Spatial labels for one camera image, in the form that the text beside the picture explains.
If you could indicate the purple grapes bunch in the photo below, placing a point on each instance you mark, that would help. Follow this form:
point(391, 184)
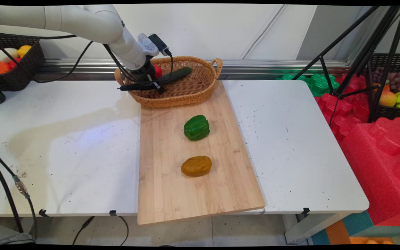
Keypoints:
point(394, 79)

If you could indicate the peach coloured fruit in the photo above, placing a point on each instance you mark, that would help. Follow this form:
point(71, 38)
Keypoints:
point(387, 99)

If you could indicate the metal wall rail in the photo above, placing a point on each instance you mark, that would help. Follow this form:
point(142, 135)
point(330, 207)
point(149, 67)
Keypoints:
point(276, 65)

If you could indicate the small red fruit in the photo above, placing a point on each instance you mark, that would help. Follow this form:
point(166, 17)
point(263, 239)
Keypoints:
point(13, 63)

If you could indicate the white round fruit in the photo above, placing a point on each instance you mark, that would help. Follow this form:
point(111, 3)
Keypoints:
point(2, 55)

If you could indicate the black camera tripod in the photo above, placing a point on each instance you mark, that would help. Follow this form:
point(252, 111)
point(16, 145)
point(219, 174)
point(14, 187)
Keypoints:
point(370, 52)

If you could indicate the large red foam block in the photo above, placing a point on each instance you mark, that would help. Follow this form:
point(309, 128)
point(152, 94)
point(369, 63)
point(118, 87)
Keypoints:
point(377, 163)

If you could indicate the green bell pepper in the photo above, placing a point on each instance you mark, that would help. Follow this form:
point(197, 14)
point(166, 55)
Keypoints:
point(196, 127)

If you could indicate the yellow lemon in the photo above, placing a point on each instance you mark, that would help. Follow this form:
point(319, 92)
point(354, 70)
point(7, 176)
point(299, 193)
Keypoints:
point(24, 51)

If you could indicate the dark eggplant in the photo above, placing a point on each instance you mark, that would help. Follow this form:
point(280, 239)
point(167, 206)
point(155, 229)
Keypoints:
point(134, 87)

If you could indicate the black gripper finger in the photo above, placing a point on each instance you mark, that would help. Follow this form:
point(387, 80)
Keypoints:
point(158, 86)
point(143, 80)

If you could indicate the red tomato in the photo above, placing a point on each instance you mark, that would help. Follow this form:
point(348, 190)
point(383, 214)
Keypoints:
point(158, 71)

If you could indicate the small red foam block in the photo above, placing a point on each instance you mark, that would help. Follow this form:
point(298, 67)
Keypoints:
point(346, 111)

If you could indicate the wooden cutting board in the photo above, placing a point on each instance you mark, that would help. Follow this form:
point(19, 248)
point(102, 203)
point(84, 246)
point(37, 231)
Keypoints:
point(200, 180)

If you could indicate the black basket with grapes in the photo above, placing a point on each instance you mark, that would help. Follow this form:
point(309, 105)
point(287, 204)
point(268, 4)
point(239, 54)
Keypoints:
point(392, 113)

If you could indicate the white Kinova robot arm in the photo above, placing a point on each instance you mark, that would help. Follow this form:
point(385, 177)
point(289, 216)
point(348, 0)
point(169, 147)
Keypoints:
point(82, 19)

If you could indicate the brown potato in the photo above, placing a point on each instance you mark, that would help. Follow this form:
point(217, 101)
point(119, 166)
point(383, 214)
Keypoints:
point(196, 166)

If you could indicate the woven wicker basket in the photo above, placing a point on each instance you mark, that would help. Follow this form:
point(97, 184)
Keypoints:
point(189, 92)

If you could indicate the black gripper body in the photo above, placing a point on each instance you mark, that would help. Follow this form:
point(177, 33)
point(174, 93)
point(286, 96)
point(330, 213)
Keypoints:
point(144, 71)

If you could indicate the black basket with lemon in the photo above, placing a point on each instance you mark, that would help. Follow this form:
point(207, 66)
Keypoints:
point(23, 76)

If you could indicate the green cucumber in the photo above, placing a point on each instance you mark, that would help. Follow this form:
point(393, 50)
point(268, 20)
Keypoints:
point(179, 74)

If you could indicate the green foam block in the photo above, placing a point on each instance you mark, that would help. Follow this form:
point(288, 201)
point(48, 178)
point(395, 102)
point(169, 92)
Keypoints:
point(319, 83)

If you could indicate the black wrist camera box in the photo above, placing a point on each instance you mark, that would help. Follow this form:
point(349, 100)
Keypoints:
point(158, 43)

